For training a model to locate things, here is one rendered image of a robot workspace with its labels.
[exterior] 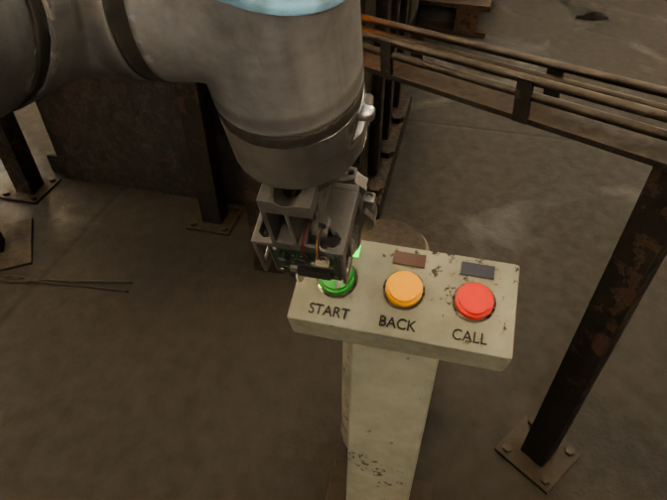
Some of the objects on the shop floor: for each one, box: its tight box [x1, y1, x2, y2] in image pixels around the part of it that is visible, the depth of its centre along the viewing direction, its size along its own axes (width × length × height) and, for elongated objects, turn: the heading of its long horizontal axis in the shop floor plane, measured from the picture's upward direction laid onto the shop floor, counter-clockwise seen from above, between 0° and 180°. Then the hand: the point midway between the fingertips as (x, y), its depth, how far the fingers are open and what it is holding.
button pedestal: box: [287, 240, 520, 500], centre depth 80 cm, size 16×24×62 cm, turn 76°
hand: (333, 250), depth 56 cm, fingers closed
